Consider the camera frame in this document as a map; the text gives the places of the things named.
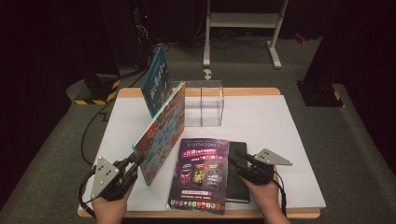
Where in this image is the purple magazine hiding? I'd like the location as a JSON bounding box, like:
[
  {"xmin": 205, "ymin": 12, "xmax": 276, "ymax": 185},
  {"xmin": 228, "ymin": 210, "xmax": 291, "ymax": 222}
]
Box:
[{"xmin": 166, "ymin": 137, "xmax": 231, "ymax": 216}]

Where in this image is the clear acrylic book rack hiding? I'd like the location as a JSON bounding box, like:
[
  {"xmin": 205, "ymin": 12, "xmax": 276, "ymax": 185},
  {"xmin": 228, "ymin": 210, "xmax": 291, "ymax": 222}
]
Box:
[{"xmin": 170, "ymin": 79, "xmax": 226, "ymax": 128}]

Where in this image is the person's right hand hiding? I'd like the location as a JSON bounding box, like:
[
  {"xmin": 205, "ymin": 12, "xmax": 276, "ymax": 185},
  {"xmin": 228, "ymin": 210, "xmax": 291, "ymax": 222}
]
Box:
[{"xmin": 241, "ymin": 166, "xmax": 281, "ymax": 218}]

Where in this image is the white table board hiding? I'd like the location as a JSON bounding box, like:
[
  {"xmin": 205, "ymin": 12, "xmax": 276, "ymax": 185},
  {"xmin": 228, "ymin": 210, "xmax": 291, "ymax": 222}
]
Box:
[{"xmin": 83, "ymin": 94, "xmax": 327, "ymax": 213}]

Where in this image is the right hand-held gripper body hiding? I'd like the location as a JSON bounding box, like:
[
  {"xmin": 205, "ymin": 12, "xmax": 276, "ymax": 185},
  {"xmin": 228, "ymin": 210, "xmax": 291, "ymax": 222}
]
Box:
[{"xmin": 236, "ymin": 147, "xmax": 293, "ymax": 187}]

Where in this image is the dark equipment rack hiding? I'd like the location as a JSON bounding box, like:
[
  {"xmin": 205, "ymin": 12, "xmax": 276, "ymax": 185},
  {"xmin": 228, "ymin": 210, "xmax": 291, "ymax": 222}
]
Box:
[{"xmin": 132, "ymin": 0, "xmax": 157, "ymax": 68}]

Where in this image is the black floor cable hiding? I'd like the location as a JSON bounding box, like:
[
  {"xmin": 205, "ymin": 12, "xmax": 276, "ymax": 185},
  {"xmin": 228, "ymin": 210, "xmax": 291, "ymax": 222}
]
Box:
[{"xmin": 79, "ymin": 66, "xmax": 150, "ymax": 166}]

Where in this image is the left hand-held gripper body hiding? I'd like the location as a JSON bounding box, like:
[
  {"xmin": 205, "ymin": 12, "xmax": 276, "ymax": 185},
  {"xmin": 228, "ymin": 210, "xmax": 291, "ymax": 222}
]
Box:
[{"xmin": 90, "ymin": 155, "xmax": 133, "ymax": 203}]

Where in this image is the light blue picture book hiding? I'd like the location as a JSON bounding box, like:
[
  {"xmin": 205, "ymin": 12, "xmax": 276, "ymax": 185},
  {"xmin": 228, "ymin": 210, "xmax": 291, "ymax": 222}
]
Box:
[{"xmin": 132, "ymin": 81, "xmax": 187, "ymax": 187}]

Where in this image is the person's left hand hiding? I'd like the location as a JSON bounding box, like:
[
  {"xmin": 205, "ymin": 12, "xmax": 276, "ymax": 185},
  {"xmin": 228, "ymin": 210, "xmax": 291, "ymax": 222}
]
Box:
[{"xmin": 92, "ymin": 181, "xmax": 136, "ymax": 224}]

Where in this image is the black stand base striped edge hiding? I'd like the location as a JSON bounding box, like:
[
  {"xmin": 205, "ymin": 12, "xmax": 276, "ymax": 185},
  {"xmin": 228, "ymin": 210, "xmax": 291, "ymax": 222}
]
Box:
[
  {"xmin": 74, "ymin": 73, "xmax": 121, "ymax": 106},
  {"xmin": 296, "ymin": 79, "xmax": 346, "ymax": 108}
]

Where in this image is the right hand-held gripper cable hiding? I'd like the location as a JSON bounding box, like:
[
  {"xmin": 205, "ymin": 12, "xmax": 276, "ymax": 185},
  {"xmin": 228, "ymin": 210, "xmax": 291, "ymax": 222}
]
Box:
[{"xmin": 273, "ymin": 170, "xmax": 289, "ymax": 217}]

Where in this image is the dark blue picture book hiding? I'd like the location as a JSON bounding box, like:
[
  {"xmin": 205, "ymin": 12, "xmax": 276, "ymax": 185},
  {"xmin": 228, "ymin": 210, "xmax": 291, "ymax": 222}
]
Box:
[{"xmin": 140, "ymin": 45, "xmax": 173, "ymax": 119}]

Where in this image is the black notebook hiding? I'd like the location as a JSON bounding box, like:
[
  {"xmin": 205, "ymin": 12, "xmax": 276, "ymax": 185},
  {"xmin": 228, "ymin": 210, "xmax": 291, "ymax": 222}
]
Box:
[{"xmin": 224, "ymin": 141, "xmax": 252, "ymax": 204}]

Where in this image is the white metal stand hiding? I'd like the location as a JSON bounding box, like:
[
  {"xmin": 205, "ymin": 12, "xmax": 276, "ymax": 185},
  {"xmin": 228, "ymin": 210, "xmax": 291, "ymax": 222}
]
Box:
[{"xmin": 203, "ymin": 0, "xmax": 290, "ymax": 70}]

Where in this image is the left hand-held gripper cable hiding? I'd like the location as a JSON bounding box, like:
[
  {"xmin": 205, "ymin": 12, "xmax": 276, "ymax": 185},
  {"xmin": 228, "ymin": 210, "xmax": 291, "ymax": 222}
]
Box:
[{"xmin": 78, "ymin": 167, "xmax": 98, "ymax": 218}]

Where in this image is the hand-held gripper cable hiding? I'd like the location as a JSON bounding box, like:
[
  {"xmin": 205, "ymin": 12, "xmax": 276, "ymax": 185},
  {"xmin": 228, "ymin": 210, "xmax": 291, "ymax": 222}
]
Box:
[
  {"xmin": 273, "ymin": 170, "xmax": 289, "ymax": 217},
  {"xmin": 78, "ymin": 167, "xmax": 98, "ymax": 218}
]

